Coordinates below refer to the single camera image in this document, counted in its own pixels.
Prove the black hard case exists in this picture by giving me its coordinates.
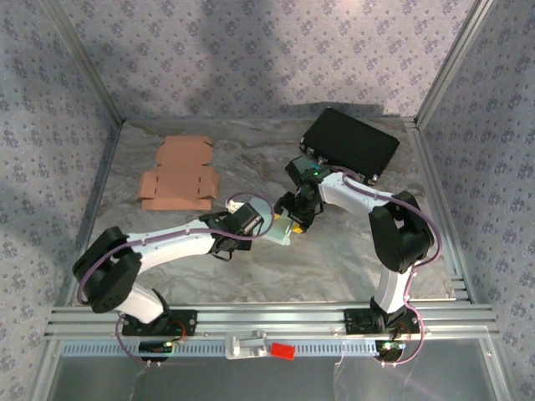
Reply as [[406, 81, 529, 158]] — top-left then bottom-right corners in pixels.
[[299, 107, 400, 187]]

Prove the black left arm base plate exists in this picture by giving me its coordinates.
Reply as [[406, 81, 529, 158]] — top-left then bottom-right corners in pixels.
[[121, 309, 198, 337]]

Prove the black right controller board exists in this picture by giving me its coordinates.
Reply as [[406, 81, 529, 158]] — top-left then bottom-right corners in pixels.
[[374, 340, 406, 363]]

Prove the black left controller board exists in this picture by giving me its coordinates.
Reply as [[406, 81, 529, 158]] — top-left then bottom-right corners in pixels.
[[139, 340, 175, 363]]

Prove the black controller board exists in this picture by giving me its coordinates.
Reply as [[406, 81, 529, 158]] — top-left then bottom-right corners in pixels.
[[374, 340, 406, 363], [139, 340, 175, 363]]

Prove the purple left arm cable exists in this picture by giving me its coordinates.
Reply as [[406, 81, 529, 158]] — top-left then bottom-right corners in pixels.
[[77, 191, 277, 368]]

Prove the white plastic bracket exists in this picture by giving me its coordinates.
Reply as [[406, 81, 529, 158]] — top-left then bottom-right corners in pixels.
[[224, 329, 268, 360]]

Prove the orange brown paper box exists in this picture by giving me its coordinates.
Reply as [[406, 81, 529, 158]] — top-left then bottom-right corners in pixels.
[[136, 135, 222, 212]]

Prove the aluminium mounting rail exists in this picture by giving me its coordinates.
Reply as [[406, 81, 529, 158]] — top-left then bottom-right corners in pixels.
[[44, 303, 501, 338]]

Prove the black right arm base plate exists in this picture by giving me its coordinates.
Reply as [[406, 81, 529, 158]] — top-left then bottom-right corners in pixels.
[[344, 307, 421, 335]]

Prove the aluminium table side rail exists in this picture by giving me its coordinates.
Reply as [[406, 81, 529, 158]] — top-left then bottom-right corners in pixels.
[[403, 119, 477, 304], [53, 119, 127, 309]]

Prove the grey metal panel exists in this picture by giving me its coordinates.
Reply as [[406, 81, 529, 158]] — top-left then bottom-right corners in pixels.
[[31, 338, 515, 401]]

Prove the light blue paper box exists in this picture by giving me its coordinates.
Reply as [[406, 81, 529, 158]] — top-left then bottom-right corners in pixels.
[[250, 195, 294, 247]]

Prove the red plastic block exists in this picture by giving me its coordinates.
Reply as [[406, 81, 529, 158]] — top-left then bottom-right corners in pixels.
[[270, 342, 297, 360]]

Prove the aluminium frame post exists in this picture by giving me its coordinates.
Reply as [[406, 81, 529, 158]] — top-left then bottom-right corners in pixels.
[[413, 0, 494, 129]]

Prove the grey slotted cable duct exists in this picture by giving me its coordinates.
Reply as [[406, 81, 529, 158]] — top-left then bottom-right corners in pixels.
[[60, 338, 402, 358]]

